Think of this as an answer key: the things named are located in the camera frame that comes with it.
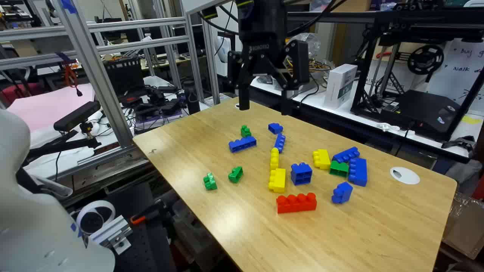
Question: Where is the black bar camera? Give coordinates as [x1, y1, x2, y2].
[52, 98, 102, 133]

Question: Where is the narrow blue toy block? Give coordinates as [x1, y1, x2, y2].
[274, 133, 288, 154]

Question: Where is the black equipment case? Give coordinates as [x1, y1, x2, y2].
[103, 57, 149, 100]

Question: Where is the white tape roll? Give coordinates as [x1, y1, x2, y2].
[75, 199, 117, 236]

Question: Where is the long blue toy block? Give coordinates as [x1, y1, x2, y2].
[227, 134, 258, 154]
[332, 145, 362, 164]

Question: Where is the aluminium profile frame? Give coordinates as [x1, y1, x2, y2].
[0, 0, 224, 168]

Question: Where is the black 3D printer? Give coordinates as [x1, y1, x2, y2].
[351, 9, 484, 142]

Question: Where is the dark red seat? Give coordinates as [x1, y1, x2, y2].
[0, 81, 50, 106]

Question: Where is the white table grommet disc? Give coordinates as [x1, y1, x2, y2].
[389, 166, 422, 186]

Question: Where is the white cardboard box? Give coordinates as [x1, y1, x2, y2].
[324, 62, 359, 109]

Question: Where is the brown cardboard box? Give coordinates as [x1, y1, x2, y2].
[444, 193, 484, 261]

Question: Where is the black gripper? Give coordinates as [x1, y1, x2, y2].
[236, 0, 300, 112]

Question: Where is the large blue toy block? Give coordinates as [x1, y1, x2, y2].
[348, 157, 369, 187]

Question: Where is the square blue toy block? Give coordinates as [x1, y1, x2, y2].
[289, 161, 315, 187]

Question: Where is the wide yellow toy block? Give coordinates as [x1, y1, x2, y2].
[267, 166, 288, 193]

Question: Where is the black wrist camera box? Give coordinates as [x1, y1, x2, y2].
[288, 38, 310, 86]

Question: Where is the aluminium bracket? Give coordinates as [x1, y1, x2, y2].
[88, 214, 134, 255]

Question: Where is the pink sheet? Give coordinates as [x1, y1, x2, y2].
[6, 81, 97, 134]

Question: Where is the black filament spool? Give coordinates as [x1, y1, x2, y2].
[407, 44, 445, 77]

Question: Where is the square yellow toy block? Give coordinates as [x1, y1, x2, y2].
[312, 148, 333, 172]

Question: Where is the long red toy block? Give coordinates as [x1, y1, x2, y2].
[276, 192, 320, 214]

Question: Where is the thin yellow toy block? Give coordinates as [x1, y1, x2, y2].
[268, 146, 282, 171]

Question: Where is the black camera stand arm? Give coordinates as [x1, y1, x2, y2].
[22, 131, 103, 164]

